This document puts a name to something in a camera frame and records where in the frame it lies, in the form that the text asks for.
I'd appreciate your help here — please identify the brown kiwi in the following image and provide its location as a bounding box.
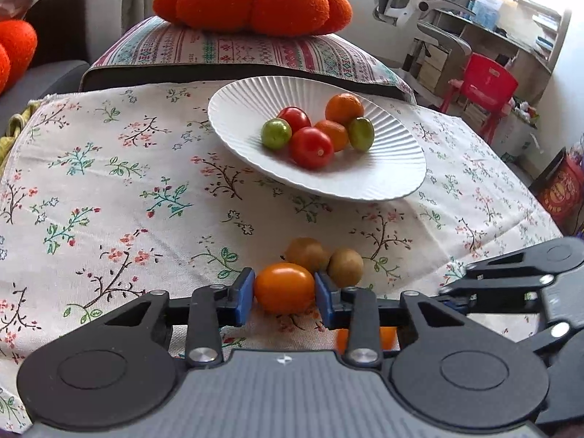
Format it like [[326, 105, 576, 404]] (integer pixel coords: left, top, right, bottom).
[[284, 237, 330, 273], [327, 247, 364, 288]]

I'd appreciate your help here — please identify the orange tomato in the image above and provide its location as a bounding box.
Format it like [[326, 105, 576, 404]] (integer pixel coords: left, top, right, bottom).
[[315, 120, 349, 152], [253, 262, 315, 314], [335, 326, 399, 355]]

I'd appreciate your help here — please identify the large red tomato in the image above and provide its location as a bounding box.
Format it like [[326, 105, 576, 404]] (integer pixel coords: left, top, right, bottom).
[[288, 127, 335, 170]]

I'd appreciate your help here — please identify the green tomato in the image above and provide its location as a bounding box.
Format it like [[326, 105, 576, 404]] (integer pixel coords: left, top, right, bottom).
[[260, 118, 292, 150], [347, 117, 375, 152]]

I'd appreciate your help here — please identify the red orange box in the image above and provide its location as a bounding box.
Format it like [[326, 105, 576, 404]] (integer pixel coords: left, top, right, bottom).
[[530, 147, 583, 237]]

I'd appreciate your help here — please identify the white ribbed plate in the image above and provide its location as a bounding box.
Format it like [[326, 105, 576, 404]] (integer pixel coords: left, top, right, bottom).
[[208, 76, 427, 202]]

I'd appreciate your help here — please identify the floral tablecloth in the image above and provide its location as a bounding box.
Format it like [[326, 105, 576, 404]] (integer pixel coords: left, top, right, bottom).
[[1, 82, 559, 432]]

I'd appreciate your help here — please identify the red plastic child chair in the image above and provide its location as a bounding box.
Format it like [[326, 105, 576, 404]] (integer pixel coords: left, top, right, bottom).
[[439, 53, 519, 145]]

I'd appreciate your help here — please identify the wooden desk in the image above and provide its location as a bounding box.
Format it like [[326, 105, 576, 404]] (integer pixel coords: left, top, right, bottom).
[[429, 0, 572, 104]]

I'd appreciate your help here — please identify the striped patterned pillow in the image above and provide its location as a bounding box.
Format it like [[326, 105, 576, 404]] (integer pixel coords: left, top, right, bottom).
[[80, 17, 416, 104]]

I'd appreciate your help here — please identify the yellow green cloth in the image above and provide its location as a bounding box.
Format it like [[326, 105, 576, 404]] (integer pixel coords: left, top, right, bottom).
[[0, 100, 41, 174]]

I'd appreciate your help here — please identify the orange pumpkin cushion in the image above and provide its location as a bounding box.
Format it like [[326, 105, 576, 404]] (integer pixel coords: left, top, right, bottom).
[[153, 0, 352, 38]]

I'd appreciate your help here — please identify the grey sofa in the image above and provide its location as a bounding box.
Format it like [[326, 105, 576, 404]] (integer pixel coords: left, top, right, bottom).
[[1, 0, 122, 131]]

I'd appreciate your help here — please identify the orange cushion on sofa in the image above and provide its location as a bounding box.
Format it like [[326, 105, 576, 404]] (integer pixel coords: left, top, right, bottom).
[[0, 20, 38, 92]]

